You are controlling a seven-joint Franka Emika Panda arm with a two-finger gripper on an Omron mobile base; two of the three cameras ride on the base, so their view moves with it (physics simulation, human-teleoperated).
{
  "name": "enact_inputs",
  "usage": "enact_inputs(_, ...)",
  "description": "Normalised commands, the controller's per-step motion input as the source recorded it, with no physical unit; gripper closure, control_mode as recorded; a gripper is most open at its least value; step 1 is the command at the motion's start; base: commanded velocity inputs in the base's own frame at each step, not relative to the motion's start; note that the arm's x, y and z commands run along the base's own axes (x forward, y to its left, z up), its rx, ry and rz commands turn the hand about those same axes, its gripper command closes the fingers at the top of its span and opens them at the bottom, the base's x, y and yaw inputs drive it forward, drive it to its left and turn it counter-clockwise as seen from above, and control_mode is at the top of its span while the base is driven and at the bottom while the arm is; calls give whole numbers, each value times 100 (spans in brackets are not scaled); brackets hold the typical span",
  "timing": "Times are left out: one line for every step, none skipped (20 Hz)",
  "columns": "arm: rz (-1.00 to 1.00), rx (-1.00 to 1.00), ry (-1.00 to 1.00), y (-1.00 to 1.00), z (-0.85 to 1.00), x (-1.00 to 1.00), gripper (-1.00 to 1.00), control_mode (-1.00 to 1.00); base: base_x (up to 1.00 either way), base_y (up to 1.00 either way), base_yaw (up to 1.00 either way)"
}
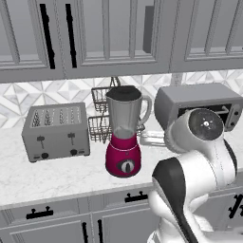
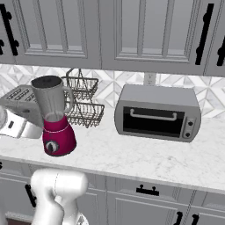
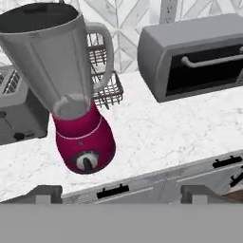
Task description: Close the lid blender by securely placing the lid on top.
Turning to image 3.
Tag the blender with magenta base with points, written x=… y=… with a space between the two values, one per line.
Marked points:
x=65 y=79

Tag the grey toaster oven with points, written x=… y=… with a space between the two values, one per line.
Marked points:
x=164 y=57

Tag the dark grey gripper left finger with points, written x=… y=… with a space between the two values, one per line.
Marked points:
x=44 y=193

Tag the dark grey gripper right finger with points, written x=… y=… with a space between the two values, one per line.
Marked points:
x=196 y=193

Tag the grey toaster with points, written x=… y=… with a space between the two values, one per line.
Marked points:
x=19 y=107

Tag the white wall socket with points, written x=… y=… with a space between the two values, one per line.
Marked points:
x=168 y=11

